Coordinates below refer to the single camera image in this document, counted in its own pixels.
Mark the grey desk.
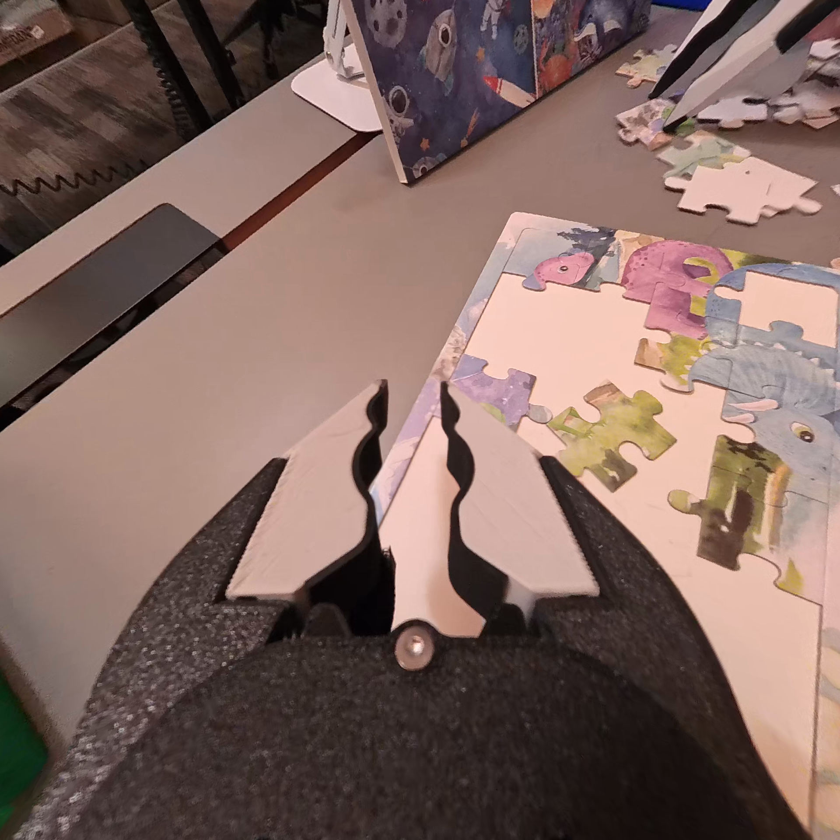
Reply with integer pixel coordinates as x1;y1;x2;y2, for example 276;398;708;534
0;7;840;749

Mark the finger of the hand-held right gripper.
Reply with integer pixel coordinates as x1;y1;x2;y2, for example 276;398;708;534
663;36;821;131
648;0;798;102

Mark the black flat pad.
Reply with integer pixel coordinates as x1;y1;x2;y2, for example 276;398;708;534
0;203;221;408

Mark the black metal table frame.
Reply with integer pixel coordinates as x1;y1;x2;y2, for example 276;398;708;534
121;0;247;129

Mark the cardboard box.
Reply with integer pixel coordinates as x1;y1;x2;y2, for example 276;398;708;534
0;0;73;67

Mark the black coiled cable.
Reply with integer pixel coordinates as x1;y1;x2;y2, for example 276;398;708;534
0;161;155;198

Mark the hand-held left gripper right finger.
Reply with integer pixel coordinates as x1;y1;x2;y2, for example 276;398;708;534
438;381;602;639

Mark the group of assembled puzzle pieces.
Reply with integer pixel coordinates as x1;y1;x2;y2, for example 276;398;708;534
620;238;840;608

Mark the green plastic bin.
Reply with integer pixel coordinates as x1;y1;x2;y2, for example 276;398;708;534
0;669;50;796

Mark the pink dinosaur head puzzle piece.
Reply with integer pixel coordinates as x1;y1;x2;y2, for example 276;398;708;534
520;225;623;294

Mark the pile of puzzle pieces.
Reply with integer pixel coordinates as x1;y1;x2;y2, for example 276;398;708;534
613;39;840;227

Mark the dinosaur puzzle tray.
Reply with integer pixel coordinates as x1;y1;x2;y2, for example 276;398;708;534
371;210;840;840

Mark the green grass puzzle piece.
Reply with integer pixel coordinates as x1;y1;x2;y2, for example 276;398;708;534
546;379;678;494

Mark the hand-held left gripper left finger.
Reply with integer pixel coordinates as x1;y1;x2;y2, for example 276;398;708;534
225;378;391;641

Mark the colourful puzzle box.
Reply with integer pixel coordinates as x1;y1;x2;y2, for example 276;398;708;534
346;0;652;186

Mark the white stand base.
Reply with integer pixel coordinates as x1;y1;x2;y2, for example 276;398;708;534
292;0;383;132

